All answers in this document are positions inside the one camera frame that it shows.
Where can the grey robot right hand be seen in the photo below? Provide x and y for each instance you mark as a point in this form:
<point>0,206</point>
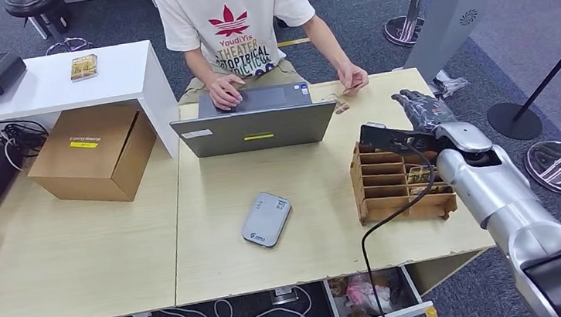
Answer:
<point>425,112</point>

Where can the person's left hand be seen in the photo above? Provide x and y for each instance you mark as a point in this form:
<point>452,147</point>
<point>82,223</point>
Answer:
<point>352,74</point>

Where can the person's right hand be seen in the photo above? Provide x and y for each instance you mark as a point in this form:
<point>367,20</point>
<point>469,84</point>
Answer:
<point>227,93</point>

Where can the person's right forearm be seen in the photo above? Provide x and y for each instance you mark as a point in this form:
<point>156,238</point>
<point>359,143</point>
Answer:
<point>200,68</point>

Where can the person's left forearm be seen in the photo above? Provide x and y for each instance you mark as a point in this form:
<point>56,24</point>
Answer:
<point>328,42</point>

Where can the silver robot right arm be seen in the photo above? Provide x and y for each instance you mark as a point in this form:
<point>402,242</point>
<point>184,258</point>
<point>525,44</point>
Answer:
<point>495,193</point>

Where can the gold room key card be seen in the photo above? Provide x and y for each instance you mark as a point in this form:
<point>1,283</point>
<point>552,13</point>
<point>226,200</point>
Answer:
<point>418,174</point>
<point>83,67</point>
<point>420,190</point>

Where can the wooden card rack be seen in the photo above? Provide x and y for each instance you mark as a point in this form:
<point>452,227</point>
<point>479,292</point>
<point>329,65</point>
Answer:
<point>381,189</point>

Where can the person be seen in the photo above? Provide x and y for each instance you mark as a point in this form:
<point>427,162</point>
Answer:
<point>229,2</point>

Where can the grey card reader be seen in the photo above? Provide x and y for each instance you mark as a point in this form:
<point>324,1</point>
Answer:
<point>266,220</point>

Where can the crumpled clear plastic wrap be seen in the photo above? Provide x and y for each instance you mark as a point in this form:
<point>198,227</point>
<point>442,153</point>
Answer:
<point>446,85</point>

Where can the grey laptop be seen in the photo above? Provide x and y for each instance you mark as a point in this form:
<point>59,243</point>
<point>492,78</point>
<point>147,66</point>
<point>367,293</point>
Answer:
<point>257,128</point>

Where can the grey standing panel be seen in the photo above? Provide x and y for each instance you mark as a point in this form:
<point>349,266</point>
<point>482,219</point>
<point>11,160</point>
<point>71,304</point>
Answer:
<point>447,18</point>

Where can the white desk shelf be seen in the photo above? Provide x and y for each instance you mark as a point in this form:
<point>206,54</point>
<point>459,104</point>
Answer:
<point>118,75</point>

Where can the brown cardboard box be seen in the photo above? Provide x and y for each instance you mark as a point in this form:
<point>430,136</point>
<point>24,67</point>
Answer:
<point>85,160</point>

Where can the pink plastic bag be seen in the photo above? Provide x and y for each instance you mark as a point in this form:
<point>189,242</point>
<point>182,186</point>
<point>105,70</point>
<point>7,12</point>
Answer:
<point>360,296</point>

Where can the white drawer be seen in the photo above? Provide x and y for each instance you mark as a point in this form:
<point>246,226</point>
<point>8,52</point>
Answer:
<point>398,316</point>

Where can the grey floor socket box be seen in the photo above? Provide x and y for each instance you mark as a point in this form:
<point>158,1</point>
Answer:
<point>283,296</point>

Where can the black round stool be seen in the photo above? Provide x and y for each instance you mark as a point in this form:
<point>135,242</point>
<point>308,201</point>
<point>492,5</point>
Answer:
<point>31,4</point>

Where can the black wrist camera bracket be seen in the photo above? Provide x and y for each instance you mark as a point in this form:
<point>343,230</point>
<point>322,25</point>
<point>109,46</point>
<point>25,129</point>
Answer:
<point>386,139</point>

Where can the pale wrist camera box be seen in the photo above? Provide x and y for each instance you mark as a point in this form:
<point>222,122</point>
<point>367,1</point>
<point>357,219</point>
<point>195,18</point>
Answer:
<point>375,125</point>

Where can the chrome stanchion post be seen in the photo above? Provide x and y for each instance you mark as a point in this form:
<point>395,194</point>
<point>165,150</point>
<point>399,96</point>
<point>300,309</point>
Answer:
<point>402,30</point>

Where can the black stanchion post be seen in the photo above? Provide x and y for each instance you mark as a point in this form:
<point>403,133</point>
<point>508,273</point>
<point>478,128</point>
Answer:
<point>513,122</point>

